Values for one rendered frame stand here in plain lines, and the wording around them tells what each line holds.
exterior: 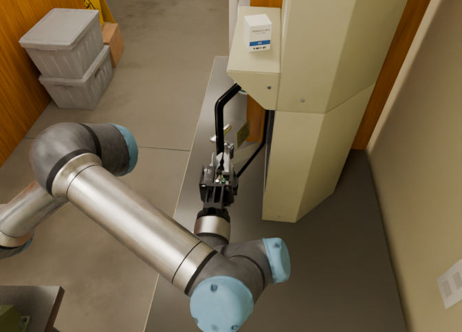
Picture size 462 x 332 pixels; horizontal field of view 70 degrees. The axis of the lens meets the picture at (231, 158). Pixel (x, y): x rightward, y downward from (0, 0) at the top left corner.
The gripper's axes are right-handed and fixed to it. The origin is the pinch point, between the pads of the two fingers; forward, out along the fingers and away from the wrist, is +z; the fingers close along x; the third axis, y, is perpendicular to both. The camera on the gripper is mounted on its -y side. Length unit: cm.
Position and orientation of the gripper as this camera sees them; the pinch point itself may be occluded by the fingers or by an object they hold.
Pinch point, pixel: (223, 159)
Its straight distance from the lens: 83.8
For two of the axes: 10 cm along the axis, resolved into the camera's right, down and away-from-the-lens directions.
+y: -0.1, -6.7, -7.4
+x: -10.0, -0.6, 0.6
